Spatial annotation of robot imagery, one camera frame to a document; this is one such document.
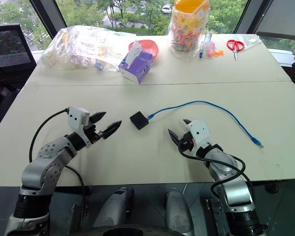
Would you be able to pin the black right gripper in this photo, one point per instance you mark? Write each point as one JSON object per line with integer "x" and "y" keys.
{"x": 186, "y": 145}

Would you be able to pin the silver rounded robot leg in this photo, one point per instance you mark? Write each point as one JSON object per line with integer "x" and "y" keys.
{"x": 178, "y": 211}
{"x": 113, "y": 209}

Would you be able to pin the small black adapter box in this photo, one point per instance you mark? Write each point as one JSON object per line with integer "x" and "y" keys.
{"x": 138, "y": 120}

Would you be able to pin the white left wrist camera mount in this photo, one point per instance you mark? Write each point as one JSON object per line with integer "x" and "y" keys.
{"x": 76, "y": 118}

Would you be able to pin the dark window frame post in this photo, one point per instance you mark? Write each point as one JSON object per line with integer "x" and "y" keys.
{"x": 49, "y": 17}
{"x": 250, "y": 16}

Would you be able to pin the black mesh office chair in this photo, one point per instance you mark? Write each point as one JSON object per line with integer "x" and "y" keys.
{"x": 8, "y": 51}

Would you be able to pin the dark rounded robot torso edge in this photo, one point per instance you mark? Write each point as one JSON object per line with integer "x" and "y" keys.
{"x": 127, "y": 231}

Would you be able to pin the clear bag of white items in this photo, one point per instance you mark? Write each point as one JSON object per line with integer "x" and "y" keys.
{"x": 86, "y": 46}

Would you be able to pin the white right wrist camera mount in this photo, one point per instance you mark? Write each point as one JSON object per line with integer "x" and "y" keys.
{"x": 200, "y": 135}

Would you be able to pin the purple tissue box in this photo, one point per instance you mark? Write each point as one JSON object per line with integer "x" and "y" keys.
{"x": 137, "y": 67}

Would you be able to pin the blue pen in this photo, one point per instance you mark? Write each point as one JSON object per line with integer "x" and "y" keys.
{"x": 201, "y": 52}

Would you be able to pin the bagged colourful cup stack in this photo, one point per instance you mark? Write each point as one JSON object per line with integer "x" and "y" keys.
{"x": 186, "y": 32}

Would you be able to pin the red plastic bowl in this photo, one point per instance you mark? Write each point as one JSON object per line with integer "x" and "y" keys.
{"x": 150, "y": 46}

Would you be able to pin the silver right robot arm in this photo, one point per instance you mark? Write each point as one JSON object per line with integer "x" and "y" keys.
{"x": 231, "y": 182}

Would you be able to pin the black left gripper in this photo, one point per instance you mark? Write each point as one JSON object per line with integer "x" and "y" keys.
{"x": 92, "y": 134}

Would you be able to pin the small clear plastic bag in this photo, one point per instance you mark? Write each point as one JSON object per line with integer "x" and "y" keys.
{"x": 252, "y": 40}

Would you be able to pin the small orange plastic pieces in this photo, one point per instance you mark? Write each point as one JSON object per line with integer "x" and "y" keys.
{"x": 218, "y": 52}

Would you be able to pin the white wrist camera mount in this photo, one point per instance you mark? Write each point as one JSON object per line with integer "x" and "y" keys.
{"x": 200, "y": 135}
{"x": 76, "y": 118}

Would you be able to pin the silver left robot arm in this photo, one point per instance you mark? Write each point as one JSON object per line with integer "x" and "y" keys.
{"x": 43, "y": 169}

